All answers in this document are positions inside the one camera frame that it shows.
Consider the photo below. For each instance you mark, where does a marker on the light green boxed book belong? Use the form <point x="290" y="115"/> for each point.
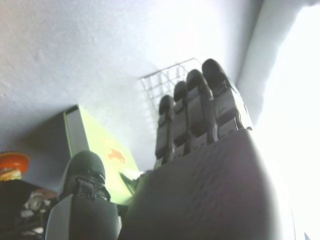
<point x="100" y="140"/>

